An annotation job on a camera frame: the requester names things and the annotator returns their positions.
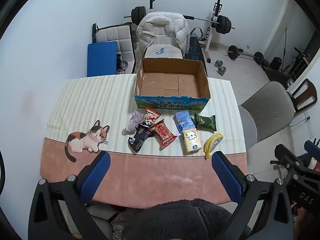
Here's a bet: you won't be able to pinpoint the cardboard box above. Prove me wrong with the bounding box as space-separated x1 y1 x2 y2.
134 58 211 112

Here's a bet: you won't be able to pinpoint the grey curved handle bar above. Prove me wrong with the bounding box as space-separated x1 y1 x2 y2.
190 27 204 39

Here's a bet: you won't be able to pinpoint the black weight bench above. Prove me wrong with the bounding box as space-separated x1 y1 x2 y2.
186 36 208 75

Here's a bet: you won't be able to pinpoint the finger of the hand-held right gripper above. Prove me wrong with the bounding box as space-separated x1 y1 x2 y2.
271 144 305 172
304 140 320 155

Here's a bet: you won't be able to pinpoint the black speaker box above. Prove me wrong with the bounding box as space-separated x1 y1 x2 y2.
270 57 283 71

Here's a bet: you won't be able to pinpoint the yellow white tissue packet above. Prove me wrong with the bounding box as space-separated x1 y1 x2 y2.
182 128 202 154

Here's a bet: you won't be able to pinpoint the black barbell with long bar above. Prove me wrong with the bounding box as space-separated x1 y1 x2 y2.
124 6 235 34

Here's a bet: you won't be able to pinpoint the yellow mesh pouch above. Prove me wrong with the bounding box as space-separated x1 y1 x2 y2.
203 133 224 158

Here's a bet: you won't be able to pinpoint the black exercise machine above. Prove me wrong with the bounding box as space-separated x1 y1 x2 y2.
285 47 313 80

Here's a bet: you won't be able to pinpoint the orange panda snack packet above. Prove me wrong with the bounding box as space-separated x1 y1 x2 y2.
142 107 160 128

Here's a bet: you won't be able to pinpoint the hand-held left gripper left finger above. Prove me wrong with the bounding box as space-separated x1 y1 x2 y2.
28 151 112 240

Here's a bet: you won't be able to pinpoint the black metal stand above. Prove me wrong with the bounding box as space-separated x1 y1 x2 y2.
92 23 100 43

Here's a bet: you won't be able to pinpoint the white padded chair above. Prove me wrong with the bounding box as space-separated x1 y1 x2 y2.
96 24 137 74
144 36 184 60

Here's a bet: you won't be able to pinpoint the chrome weight plates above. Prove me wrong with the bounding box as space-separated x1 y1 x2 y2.
116 60 129 75

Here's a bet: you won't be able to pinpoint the purple sock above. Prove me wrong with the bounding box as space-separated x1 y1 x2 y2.
122 110 145 135

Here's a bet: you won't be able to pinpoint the red snack packet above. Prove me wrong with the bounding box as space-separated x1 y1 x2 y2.
148 119 178 148

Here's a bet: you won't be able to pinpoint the brown wooden chair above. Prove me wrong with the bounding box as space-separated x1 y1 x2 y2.
287 78 318 115

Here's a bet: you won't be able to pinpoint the white bench press rack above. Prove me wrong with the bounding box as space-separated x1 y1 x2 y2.
147 0 223 64

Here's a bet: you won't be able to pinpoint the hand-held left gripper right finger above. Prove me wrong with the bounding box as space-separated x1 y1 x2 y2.
211 151 293 240

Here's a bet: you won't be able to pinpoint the dark fleece clothing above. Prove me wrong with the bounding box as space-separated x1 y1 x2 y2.
122 198 233 240

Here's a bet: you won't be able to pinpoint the grey shell chair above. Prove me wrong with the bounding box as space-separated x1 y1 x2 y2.
239 81 295 153

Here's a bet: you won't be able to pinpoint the blue tissue packet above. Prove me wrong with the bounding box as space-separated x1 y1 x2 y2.
174 110 197 133

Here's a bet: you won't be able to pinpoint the thin black stick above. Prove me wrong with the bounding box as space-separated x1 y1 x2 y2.
283 27 288 65

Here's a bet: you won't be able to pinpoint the black barbell with short bar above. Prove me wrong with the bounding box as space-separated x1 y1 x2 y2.
226 45 269 67

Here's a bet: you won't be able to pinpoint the white puffer jacket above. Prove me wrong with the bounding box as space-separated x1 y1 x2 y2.
136 12 191 59

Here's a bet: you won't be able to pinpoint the blue folded mat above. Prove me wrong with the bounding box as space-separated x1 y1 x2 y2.
87 41 118 77

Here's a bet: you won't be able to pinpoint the black snack packet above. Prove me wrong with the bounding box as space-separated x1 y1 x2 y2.
128 124 154 153

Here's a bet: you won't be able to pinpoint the green snack packet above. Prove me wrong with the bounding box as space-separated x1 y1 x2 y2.
194 113 217 132

